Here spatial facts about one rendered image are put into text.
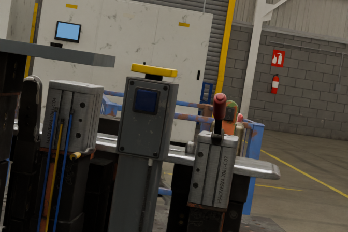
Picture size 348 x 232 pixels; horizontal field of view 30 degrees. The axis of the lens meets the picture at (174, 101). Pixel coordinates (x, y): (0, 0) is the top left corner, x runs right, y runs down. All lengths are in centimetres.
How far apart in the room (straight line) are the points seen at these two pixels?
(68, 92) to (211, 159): 26
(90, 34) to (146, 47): 80
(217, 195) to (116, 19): 819
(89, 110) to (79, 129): 4
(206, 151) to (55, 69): 815
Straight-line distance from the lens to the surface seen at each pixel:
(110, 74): 921
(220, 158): 108
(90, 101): 111
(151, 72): 93
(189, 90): 936
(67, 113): 111
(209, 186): 109
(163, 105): 92
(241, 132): 142
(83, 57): 91
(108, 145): 122
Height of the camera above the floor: 116
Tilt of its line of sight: 3 degrees down
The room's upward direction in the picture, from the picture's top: 9 degrees clockwise
